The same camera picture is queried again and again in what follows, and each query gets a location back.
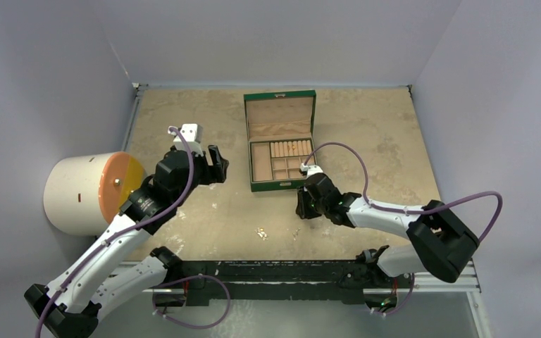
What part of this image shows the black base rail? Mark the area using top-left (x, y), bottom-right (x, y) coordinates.
top-left (150, 246), bottom-right (398, 311)

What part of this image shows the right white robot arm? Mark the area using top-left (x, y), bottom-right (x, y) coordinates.
top-left (296, 173), bottom-right (480, 287)

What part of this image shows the aluminium frame rail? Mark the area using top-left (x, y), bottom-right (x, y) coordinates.
top-left (346, 259), bottom-right (480, 295)

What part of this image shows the white cylinder orange face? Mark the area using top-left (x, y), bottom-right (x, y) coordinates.
top-left (43, 151), bottom-right (147, 237)

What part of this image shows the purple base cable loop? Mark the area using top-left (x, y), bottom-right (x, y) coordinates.
top-left (151, 275), bottom-right (232, 331)

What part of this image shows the gold earring cluster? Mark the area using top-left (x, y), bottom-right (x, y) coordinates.
top-left (255, 227), bottom-right (268, 240)

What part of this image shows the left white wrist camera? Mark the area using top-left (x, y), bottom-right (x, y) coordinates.
top-left (167, 123), bottom-right (204, 156)

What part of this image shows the green jewelry box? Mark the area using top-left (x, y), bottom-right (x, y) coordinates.
top-left (243, 89), bottom-right (317, 192)

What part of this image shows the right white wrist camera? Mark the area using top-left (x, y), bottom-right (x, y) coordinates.
top-left (299, 163), bottom-right (323, 178)

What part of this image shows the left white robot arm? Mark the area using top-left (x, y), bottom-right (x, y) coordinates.
top-left (24, 145), bottom-right (229, 337)

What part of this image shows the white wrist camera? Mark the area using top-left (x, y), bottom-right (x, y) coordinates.
top-left (167, 123), bottom-right (204, 156)
top-left (299, 163), bottom-right (323, 178)

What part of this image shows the green jewelry tray insert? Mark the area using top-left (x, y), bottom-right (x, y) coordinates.
top-left (249, 139), bottom-right (314, 183)

